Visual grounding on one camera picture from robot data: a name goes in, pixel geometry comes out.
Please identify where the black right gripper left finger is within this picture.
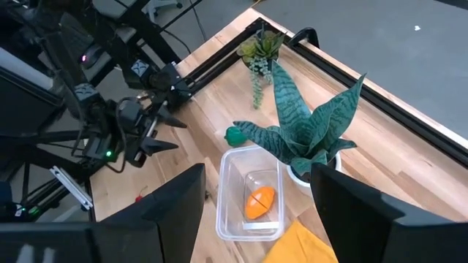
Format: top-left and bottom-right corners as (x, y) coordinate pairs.
(0, 163), (206, 263)

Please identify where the red toy cherry with stem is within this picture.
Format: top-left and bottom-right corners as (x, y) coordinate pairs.
(134, 185), (149, 204)

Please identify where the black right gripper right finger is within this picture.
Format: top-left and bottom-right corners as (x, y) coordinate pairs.
(310, 162), (468, 263)

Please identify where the yellow folded cloth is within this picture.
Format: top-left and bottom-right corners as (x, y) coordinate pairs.
(261, 218), (339, 263)

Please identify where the silver aluminium extrusion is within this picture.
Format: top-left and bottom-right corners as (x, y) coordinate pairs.
(49, 165), (94, 212)

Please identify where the black keyboard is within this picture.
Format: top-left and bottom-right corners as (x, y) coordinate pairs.
(60, 12), (95, 59)

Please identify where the orange toy fruit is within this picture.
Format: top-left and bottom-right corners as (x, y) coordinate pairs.
(244, 186), (276, 221)

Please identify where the clear plastic tupperware container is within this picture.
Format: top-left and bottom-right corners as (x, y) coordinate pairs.
(215, 145), (287, 243)

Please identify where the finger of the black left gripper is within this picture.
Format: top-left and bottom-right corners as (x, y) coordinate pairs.
(140, 137), (180, 157)
(156, 107), (189, 129)

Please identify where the black frame bracket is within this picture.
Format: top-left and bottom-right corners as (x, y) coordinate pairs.
(288, 27), (321, 49)

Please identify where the black computer mouse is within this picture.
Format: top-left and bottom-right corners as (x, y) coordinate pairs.
(80, 43), (106, 69)

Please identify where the snake plant in white pot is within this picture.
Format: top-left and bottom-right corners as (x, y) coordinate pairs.
(232, 60), (367, 198)

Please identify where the succulent plant in dark pot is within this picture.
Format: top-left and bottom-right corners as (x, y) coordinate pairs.
(236, 27), (287, 110)

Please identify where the black aluminium table frame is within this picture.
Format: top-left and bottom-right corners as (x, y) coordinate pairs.
(83, 16), (468, 224)

